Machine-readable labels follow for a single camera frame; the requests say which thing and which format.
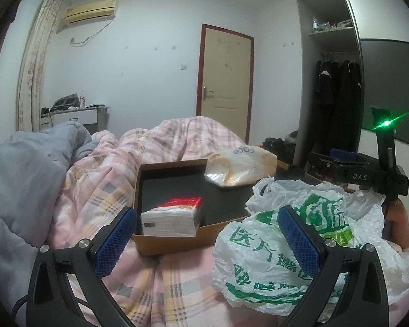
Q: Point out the small black box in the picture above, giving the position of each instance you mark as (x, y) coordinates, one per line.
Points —
(45, 110)

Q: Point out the white red-topped tissue pack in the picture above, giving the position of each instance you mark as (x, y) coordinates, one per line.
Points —
(170, 221)

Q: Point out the white nightstand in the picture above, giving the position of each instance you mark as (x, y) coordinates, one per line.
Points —
(85, 117)

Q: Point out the cream floral curtain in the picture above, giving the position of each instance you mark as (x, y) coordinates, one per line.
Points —
(37, 75)

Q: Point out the flat dark object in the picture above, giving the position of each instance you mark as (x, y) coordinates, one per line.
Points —
(95, 105)

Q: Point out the cream door with red frame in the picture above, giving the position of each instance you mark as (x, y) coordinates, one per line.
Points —
(225, 85)

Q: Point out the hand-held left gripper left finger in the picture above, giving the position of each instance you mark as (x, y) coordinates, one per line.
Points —
(114, 242)

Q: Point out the pink plaid quilt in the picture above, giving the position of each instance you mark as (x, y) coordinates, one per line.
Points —
(99, 184)

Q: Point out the brown cardboard box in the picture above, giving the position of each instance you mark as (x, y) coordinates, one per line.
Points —
(163, 245)

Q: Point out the white wardrobe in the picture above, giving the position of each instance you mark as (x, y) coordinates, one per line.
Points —
(327, 6)

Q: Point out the cream air conditioner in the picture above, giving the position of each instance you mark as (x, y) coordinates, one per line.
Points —
(92, 10)

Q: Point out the black electronic device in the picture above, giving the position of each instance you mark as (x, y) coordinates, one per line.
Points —
(64, 102)

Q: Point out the person's right hand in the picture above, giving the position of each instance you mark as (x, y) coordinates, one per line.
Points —
(402, 228)

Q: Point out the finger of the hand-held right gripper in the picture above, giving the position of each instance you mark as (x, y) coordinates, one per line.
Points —
(344, 155)
(323, 163)

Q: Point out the dark clothes pile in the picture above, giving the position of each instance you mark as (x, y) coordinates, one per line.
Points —
(279, 144)

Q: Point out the grey sliding wardrobe door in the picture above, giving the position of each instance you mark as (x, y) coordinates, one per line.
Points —
(395, 75)

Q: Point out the clear plastic bottle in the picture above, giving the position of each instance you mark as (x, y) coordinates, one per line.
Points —
(315, 25)

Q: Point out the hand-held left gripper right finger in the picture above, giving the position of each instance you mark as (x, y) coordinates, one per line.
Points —
(300, 242)

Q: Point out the grey blanket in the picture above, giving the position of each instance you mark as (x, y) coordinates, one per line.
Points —
(20, 177)

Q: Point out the black hanging jacket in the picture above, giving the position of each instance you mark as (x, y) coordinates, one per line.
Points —
(347, 109)
(325, 88)

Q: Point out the white green-printed plastic bag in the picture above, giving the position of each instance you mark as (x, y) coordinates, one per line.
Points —
(259, 245)

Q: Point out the white shelf clutter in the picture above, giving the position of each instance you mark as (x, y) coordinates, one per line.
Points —
(337, 25)

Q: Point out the beige tissue pack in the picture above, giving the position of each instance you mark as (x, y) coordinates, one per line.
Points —
(238, 167)

